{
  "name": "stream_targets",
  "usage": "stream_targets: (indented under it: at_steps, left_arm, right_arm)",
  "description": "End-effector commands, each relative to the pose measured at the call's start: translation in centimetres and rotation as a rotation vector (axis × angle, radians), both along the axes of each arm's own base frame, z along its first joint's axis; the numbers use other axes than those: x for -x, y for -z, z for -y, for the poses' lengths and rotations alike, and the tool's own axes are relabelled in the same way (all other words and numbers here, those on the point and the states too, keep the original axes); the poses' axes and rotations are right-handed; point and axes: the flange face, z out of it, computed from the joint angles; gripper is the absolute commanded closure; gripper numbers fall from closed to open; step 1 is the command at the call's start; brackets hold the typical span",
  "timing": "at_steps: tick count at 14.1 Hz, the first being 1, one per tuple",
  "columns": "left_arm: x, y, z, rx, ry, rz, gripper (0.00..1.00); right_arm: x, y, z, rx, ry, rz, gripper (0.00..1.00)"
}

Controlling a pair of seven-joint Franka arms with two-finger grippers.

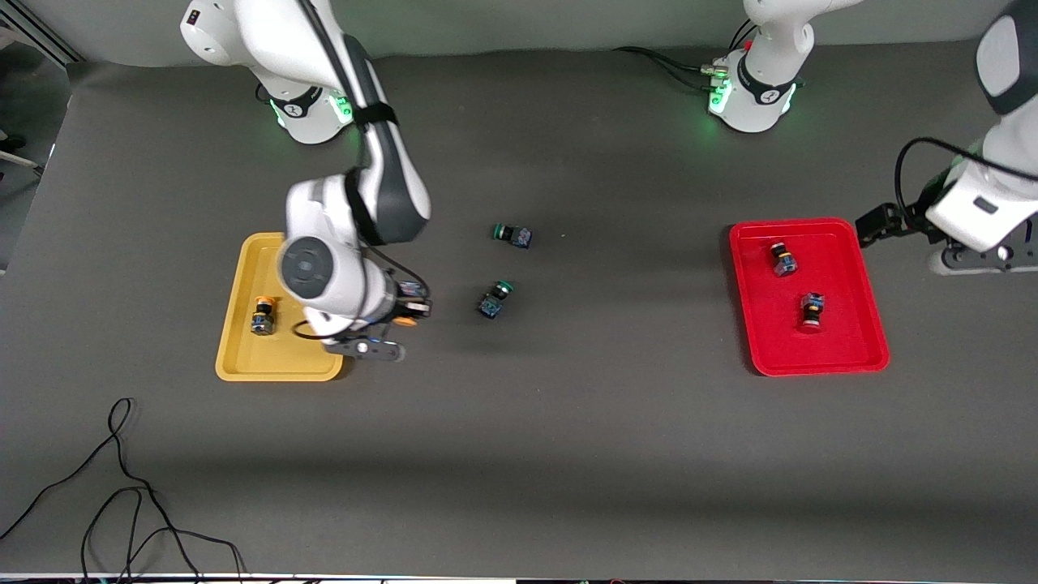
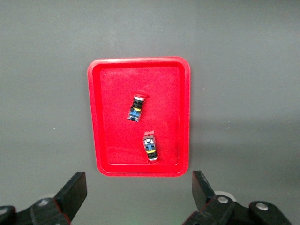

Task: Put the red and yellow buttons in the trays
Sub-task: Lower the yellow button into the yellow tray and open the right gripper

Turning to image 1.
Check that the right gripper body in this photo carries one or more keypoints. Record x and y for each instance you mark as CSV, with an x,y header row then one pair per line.
x,y
400,298

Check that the yellow push button switch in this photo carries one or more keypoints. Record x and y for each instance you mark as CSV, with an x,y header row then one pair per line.
x,y
262,316
405,322

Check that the red push button switch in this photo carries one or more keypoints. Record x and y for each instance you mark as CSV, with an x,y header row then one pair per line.
x,y
783,261
812,312

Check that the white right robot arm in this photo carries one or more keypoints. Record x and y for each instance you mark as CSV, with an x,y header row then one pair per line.
x,y
316,49

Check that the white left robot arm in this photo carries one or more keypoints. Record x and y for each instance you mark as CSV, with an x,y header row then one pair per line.
x,y
758,89

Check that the red plastic tray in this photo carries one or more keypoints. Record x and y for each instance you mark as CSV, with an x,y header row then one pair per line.
x,y
843,341

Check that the yellow plastic tray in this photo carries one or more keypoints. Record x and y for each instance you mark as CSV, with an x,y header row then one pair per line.
x,y
268,357

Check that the green push button switch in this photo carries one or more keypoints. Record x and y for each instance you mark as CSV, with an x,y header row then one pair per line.
x,y
514,236
493,302

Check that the grey metal frame rail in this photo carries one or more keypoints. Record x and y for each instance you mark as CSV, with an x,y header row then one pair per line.
x,y
40,36

